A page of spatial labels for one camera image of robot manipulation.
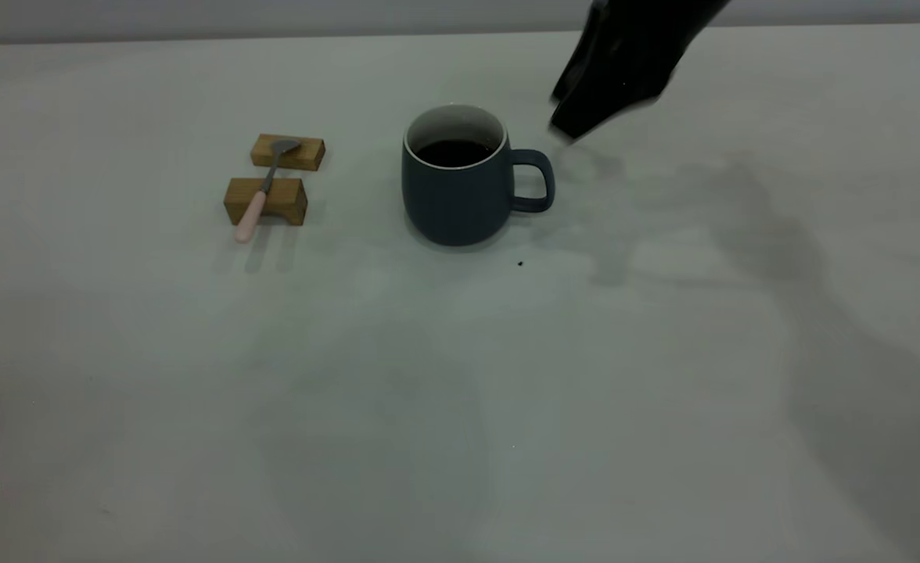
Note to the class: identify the dark coffee liquid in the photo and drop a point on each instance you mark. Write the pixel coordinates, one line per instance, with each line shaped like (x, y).
(454, 153)

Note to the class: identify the flat wooden block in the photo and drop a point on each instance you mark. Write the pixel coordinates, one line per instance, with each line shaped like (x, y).
(309, 156)

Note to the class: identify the arched wooden block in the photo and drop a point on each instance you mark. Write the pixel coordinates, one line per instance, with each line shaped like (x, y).
(289, 199)

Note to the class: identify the dark grey ceramic cup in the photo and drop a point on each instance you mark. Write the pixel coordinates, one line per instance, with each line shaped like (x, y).
(456, 203)

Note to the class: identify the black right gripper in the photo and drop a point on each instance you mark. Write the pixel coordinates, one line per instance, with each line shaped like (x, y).
(652, 31)

